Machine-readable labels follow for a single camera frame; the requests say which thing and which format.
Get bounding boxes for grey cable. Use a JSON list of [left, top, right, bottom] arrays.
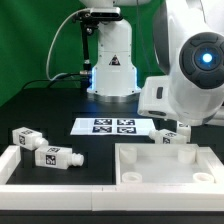
[[46, 8, 88, 82]]

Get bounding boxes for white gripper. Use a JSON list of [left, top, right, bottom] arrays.
[[138, 76, 224, 126]]

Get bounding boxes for white sheet with tags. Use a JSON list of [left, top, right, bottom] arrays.
[[70, 118, 155, 136]]

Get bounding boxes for black cables at base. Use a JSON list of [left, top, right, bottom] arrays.
[[21, 71, 93, 91]]

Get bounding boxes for black camera on stand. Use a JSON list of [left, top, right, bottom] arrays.
[[72, 7, 123, 71]]

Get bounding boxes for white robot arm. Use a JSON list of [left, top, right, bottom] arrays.
[[79, 0, 224, 126]]

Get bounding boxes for white square table top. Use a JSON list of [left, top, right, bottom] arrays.
[[115, 143, 224, 184]]

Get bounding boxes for white U-shaped fence wall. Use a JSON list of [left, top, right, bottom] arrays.
[[0, 145, 224, 212]]

